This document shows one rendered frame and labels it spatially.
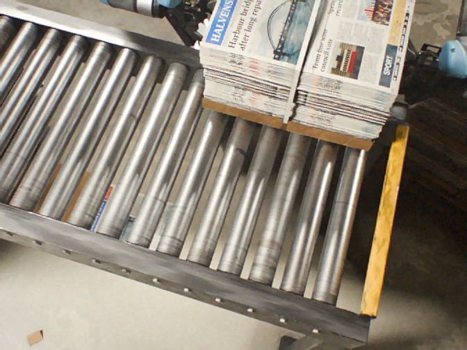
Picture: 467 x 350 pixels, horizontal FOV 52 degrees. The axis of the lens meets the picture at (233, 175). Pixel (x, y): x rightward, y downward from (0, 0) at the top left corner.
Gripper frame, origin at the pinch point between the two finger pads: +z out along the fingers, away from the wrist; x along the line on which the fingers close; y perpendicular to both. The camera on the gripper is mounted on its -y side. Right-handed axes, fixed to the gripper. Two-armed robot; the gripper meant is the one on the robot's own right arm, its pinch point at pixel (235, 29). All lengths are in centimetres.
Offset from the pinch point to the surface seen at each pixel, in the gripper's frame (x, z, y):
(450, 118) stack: 14, 65, -30
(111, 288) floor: -59, -26, -80
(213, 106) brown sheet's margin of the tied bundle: -24.6, 2.5, 2.6
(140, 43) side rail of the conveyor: -11.5, -20.6, -0.1
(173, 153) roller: -37.2, -2.6, 0.0
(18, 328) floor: -81, -50, -80
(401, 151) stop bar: -22.1, 44.3, 2.0
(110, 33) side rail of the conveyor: -11.1, -28.6, -0.1
